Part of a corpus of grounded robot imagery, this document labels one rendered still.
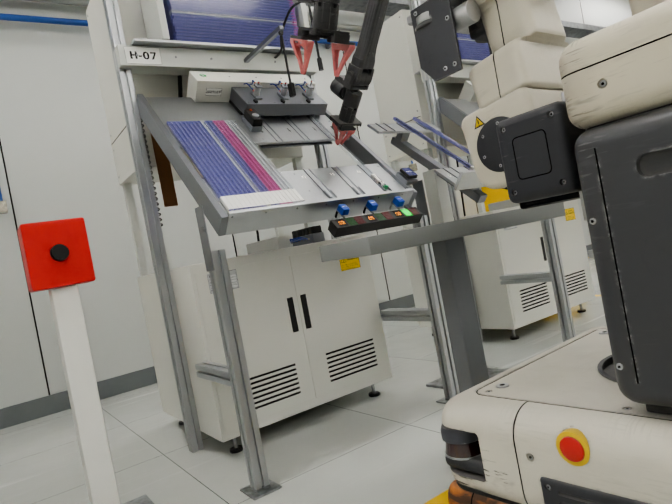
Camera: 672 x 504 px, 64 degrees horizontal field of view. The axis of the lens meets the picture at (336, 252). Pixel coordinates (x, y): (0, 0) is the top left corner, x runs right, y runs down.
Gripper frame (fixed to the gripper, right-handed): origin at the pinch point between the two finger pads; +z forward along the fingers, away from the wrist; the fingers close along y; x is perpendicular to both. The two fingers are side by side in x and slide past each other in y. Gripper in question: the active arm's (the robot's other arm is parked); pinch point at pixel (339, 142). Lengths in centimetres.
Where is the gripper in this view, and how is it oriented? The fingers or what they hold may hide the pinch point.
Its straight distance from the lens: 195.5
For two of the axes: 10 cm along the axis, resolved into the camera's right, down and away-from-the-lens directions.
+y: -8.1, 1.6, -5.7
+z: -2.6, 7.7, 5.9
